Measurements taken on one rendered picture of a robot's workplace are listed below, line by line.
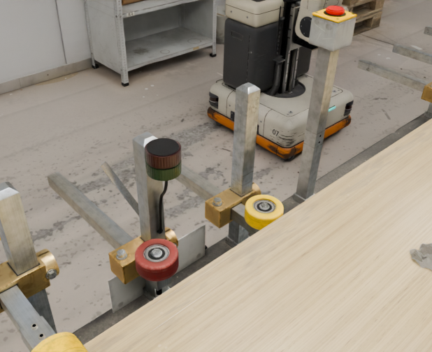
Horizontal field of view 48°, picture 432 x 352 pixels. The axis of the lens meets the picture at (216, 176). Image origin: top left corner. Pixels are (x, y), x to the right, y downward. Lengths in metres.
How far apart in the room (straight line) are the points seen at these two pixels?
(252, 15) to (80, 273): 1.52
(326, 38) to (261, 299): 0.58
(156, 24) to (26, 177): 1.94
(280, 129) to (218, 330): 1.94
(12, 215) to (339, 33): 0.74
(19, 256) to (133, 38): 3.40
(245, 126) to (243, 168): 0.10
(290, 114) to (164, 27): 1.88
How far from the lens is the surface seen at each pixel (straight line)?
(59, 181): 1.19
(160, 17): 4.21
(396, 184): 1.16
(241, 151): 1.03
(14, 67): 3.69
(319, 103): 1.20
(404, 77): 1.89
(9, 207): 0.75
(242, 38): 2.72
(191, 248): 1.14
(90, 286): 2.10
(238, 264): 0.89
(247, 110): 0.98
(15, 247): 0.79
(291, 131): 2.63
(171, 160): 0.79
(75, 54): 3.87
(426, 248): 1.00
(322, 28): 1.12
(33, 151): 2.98
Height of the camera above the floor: 1.55
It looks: 36 degrees down
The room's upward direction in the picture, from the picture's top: 2 degrees clockwise
